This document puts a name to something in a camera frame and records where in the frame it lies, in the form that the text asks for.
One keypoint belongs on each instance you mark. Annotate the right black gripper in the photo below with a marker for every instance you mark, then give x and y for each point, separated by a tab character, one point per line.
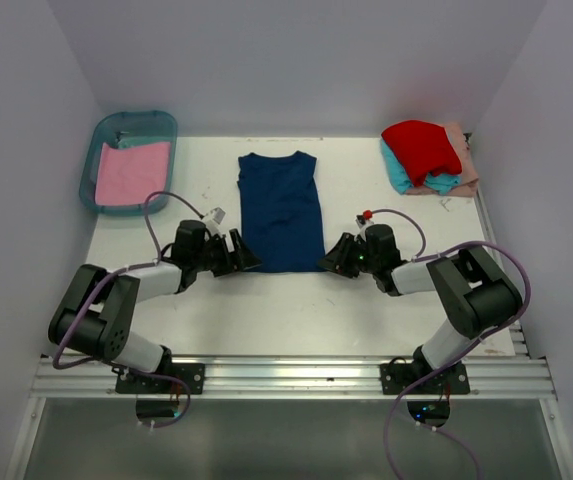
337	258

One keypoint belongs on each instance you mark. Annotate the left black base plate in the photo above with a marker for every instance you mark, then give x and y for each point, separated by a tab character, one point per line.
176	379

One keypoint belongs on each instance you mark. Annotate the aluminium mounting rail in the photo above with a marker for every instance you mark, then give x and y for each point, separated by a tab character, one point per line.
310	378

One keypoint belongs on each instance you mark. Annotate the teal plastic bin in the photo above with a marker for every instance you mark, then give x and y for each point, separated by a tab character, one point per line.
123	130

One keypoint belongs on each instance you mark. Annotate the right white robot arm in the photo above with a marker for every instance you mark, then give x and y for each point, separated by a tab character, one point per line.
476	294

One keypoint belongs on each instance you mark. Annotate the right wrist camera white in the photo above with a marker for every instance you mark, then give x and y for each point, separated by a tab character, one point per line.
364	221

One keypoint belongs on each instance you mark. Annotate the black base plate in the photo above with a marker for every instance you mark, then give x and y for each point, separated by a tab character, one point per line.
176	379
398	374

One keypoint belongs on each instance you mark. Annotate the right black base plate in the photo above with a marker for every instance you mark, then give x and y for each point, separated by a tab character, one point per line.
398	374

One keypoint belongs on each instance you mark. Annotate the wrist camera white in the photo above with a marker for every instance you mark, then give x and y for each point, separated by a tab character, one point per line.
364	221
213	220

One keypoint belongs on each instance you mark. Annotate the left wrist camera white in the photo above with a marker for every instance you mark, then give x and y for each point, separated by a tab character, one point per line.
213	220

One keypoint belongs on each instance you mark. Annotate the navy blue Mickey t-shirt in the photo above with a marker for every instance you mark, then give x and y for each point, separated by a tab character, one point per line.
281	217

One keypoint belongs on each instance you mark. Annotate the pink beige folded t-shirt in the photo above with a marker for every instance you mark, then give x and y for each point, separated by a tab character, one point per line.
469	179

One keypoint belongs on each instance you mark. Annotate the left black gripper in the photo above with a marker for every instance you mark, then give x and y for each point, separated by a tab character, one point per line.
241	260

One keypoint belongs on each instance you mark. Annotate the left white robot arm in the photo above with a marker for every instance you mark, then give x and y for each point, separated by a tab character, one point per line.
93	320

